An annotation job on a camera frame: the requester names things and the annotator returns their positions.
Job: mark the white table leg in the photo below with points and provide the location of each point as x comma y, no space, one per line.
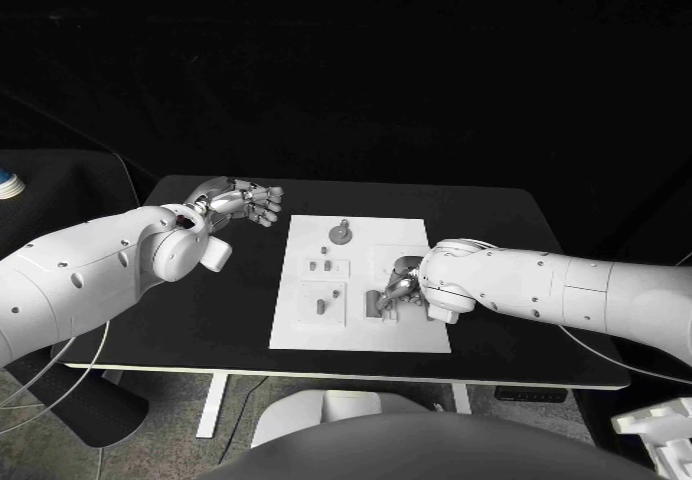
461,398
212,405

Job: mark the long grey cylinder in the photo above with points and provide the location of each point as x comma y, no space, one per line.
320,306

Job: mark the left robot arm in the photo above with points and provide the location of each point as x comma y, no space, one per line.
80,277

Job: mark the black control box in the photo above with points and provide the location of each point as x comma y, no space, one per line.
530,394

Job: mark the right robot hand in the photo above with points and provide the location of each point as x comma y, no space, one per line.
402,287

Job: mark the large grey block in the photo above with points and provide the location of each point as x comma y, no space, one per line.
372,303

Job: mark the white foam block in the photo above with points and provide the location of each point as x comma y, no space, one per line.
659,435

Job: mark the black padded panel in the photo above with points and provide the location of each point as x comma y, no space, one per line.
91,408

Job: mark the white rounded pedestal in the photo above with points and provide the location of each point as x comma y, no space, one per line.
302,412

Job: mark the white task board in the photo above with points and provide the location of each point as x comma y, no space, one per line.
318,337

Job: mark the blue and white cup stack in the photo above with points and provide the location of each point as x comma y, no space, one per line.
8,187

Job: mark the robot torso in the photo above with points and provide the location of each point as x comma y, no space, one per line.
432,450

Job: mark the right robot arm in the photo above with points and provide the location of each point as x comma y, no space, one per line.
540,281

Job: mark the grey gear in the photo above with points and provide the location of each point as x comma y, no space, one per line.
340,236

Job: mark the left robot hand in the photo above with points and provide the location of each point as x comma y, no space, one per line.
232,202

